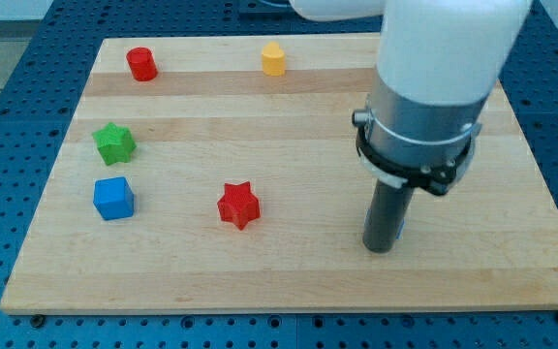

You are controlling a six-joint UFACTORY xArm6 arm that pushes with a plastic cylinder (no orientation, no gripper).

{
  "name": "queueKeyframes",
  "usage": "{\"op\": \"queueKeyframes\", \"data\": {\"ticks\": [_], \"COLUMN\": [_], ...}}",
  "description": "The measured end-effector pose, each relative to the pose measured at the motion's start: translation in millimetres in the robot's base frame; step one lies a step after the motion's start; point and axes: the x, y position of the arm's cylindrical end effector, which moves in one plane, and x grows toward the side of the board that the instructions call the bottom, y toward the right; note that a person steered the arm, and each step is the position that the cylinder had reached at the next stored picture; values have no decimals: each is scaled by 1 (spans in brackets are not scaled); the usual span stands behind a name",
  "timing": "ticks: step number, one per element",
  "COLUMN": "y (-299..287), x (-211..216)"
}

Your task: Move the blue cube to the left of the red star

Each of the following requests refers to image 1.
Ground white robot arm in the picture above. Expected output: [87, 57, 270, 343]
[290, 0, 531, 196]

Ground red star block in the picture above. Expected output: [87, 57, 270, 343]
[217, 181, 261, 230]

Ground blue cube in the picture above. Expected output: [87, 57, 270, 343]
[93, 176, 135, 220]

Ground green star block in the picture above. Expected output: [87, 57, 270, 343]
[92, 122, 137, 166]

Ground wooden board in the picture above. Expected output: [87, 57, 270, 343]
[0, 33, 558, 315]

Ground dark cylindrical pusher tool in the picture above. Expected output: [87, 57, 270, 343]
[362, 181, 414, 253]

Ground yellow heart block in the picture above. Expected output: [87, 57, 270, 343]
[261, 41, 286, 77]

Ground small blue block behind tool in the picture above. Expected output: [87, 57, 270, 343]
[395, 219, 405, 239]

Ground red cylinder block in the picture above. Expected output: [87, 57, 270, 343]
[126, 47, 158, 81]

